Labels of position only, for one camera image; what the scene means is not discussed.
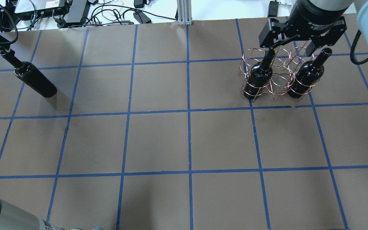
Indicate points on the aluminium frame post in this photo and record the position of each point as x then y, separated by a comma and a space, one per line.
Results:
184, 12

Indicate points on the copper wire wine basket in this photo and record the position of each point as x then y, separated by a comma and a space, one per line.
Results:
285, 66

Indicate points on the dark wine bottle being moved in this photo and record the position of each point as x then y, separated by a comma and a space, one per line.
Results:
30, 75

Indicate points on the dark wine bottle in basket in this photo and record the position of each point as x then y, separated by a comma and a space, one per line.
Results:
259, 77

